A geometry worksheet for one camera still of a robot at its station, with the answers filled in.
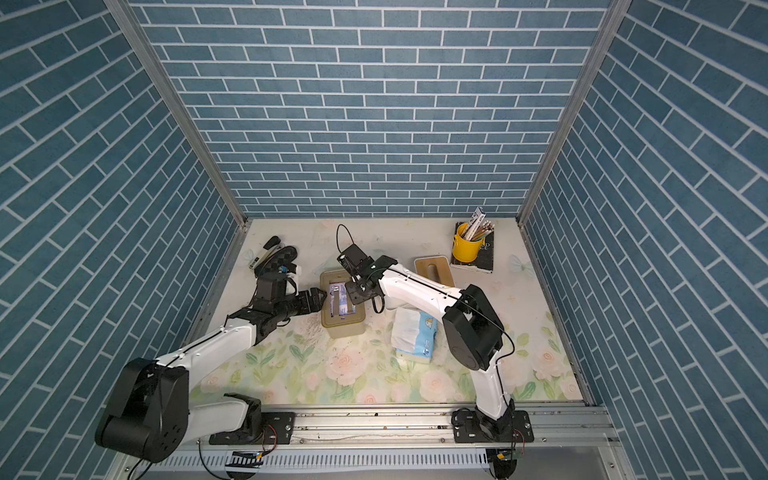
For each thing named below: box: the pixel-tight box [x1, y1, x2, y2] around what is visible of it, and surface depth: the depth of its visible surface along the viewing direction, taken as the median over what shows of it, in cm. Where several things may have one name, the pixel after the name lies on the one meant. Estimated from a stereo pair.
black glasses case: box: [255, 246, 298, 277], surface depth 105 cm
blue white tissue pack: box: [391, 307, 438, 364], surface depth 86 cm
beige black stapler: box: [249, 235, 285, 269], surface depth 109 cm
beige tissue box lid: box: [341, 304, 366, 327], surface depth 86 cm
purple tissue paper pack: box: [329, 282, 356, 317], surface depth 92 cm
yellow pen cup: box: [452, 222, 485, 263], surface depth 105 cm
